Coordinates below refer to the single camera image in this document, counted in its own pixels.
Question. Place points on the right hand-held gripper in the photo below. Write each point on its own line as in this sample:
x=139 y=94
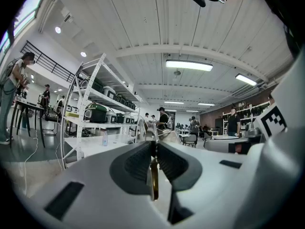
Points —
x=293 y=92

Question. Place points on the white storage case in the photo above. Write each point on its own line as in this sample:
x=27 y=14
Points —
x=111 y=117

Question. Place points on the green storage case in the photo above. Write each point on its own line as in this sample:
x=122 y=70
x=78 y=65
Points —
x=96 y=85
x=96 y=112
x=120 y=118

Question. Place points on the person's black jacket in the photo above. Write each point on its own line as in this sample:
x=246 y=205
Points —
x=286 y=13

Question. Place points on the long ceiling lamp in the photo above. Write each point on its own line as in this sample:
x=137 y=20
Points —
x=189 y=65
x=246 y=79

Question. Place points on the grey dining chair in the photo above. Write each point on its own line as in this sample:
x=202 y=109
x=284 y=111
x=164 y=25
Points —
x=190 y=139

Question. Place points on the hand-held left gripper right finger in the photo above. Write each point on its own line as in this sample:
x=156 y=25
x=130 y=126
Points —
x=178 y=170

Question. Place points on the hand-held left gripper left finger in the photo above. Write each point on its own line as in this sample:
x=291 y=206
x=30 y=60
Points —
x=131 y=170

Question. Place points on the white wall shelving rack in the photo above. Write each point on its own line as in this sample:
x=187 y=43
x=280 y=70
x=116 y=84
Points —
x=247 y=111

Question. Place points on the black metal table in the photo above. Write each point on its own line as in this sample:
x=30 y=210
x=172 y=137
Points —
x=28 y=105

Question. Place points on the black balcony railing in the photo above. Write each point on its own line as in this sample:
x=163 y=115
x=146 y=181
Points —
x=47 y=62

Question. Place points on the round ceiling lamp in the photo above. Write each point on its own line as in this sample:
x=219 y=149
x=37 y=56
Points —
x=57 y=30
x=83 y=54

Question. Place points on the black cantilever chair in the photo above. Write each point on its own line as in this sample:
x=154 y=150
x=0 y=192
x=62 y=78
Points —
x=52 y=118

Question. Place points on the white metal shelving rack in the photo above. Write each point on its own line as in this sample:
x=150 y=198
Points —
x=82 y=104

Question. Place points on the clear plastic water bottle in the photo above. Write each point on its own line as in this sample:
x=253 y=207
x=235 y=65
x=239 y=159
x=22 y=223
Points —
x=105 y=139

